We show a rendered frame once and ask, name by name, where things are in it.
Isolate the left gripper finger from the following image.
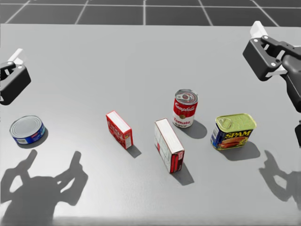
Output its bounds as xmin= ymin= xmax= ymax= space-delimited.
xmin=0 ymin=48 xmax=32 ymax=106

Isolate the blue flat can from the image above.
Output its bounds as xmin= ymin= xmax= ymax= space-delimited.
xmin=9 ymin=115 xmax=47 ymax=145

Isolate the green and blue rectangular can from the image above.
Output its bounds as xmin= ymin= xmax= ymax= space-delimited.
xmin=210 ymin=113 xmax=257 ymax=151

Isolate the red and white can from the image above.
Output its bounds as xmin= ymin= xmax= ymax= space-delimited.
xmin=172 ymin=89 xmax=199 ymax=129

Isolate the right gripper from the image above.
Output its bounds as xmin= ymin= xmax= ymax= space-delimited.
xmin=242 ymin=20 xmax=301 ymax=114

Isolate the red and white carton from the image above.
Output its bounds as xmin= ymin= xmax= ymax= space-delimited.
xmin=154 ymin=118 xmax=185 ymax=174

